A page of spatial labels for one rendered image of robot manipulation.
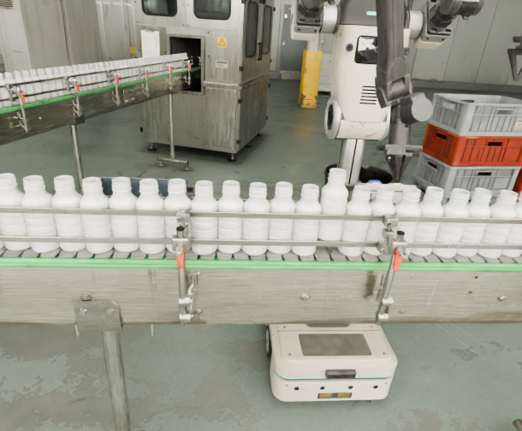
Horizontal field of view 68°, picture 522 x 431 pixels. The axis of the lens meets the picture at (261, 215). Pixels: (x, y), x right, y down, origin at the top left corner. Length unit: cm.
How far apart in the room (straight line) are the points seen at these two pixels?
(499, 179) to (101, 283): 296
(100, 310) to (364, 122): 104
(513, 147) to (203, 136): 308
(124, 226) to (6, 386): 138
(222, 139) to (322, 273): 379
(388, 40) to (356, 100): 42
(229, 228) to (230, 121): 370
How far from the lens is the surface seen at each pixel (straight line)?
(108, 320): 99
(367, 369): 177
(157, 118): 487
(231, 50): 441
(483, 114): 309
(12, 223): 96
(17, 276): 99
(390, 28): 103
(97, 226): 89
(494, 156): 326
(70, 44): 737
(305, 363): 170
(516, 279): 114
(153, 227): 86
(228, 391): 190
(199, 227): 85
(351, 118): 144
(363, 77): 142
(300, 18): 141
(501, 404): 224
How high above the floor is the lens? 147
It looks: 26 degrees down
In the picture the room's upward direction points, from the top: 4 degrees clockwise
